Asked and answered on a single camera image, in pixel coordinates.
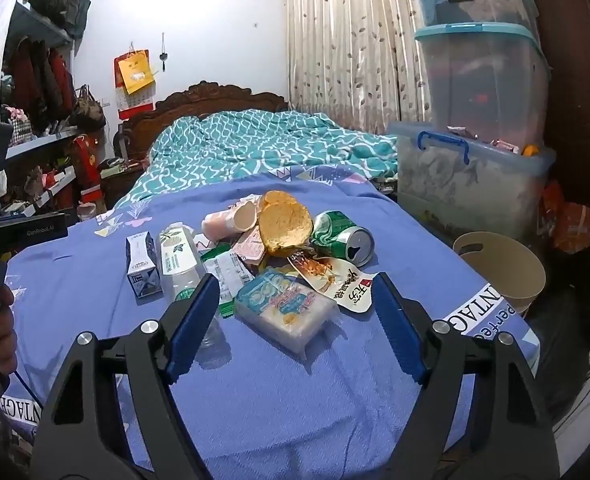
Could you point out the red yellow wall calendar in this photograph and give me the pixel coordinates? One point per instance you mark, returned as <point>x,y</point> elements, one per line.
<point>134,80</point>

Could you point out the white printed snack wrapper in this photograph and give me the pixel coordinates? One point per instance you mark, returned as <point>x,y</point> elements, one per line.
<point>335,285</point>

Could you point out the teal patterned blanket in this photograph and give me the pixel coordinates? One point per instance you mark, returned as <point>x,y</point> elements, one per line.
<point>255,145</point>

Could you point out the orange plastic bag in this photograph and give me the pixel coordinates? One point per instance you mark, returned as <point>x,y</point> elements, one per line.
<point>580,220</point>

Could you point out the beige round bin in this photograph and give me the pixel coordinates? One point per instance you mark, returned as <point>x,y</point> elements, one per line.
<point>505,270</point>

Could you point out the brown handbag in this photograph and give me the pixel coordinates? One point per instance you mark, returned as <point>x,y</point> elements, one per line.
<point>87,110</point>

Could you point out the pink white foam block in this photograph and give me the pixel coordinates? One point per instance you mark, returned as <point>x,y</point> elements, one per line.
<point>220,225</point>

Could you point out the hanging red clothes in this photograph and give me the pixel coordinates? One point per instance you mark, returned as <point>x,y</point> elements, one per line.
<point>40,80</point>

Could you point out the dark brown padded panel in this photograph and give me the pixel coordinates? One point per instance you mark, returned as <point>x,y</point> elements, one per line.
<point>580,85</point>

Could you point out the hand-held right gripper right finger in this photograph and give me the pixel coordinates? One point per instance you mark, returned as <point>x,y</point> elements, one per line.
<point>394,327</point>

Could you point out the cardboard box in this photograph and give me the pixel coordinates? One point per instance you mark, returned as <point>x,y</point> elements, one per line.
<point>249,249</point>

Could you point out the blue white small carton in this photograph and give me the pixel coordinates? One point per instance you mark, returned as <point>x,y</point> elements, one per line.
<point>142,265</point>

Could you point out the clear plastic bottle green label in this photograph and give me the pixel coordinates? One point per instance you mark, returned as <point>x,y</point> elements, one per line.
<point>177,260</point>

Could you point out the beige leaf print curtain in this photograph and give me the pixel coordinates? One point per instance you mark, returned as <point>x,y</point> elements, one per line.
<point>345,45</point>

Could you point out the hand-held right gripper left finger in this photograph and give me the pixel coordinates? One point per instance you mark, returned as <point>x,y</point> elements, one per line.
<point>195,320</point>

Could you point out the purple printed bedsheet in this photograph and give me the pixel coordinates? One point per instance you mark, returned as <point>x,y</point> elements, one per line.
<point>285,410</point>

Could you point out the black cloth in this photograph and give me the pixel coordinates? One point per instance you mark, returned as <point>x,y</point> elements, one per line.
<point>575,320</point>

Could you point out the blue tissue packet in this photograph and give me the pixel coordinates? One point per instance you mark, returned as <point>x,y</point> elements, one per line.
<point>285,310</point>

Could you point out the small orange fruit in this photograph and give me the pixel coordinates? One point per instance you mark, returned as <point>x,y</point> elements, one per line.
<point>531,150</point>

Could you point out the carved wooden headboard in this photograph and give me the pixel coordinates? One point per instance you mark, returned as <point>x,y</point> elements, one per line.
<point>195,97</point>

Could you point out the dark wooden nightstand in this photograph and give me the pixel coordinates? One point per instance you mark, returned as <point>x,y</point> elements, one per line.
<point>120,180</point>

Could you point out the green white sachet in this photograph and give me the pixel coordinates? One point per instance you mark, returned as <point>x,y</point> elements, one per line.
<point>227,270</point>

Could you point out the person's left hand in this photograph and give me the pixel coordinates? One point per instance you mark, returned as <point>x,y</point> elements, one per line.
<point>4,325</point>

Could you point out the grey shelf rack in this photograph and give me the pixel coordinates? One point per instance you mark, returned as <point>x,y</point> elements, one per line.
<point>40,140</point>

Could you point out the clear storage box teal lid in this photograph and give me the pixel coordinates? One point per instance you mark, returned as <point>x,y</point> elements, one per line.
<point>485,85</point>

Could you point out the pink snack packets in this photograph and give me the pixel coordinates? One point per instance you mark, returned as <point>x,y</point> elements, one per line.
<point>505,145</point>

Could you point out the golden round bread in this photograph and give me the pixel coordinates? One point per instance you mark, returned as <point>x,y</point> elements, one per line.
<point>277,200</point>
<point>285,230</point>

